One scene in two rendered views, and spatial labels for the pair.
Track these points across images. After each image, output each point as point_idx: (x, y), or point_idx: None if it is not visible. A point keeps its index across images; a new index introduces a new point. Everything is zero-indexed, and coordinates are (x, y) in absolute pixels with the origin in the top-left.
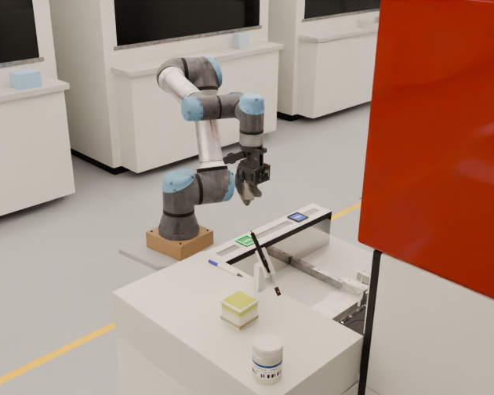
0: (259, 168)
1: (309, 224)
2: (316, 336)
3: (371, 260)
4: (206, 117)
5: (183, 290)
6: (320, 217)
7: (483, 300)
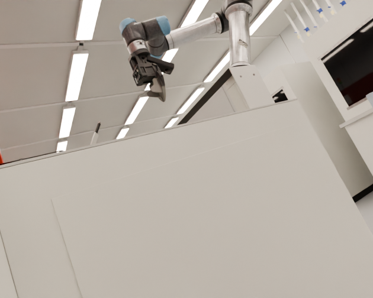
0: (133, 71)
1: (204, 99)
2: None
3: None
4: (150, 51)
5: None
6: (214, 84)
7: None
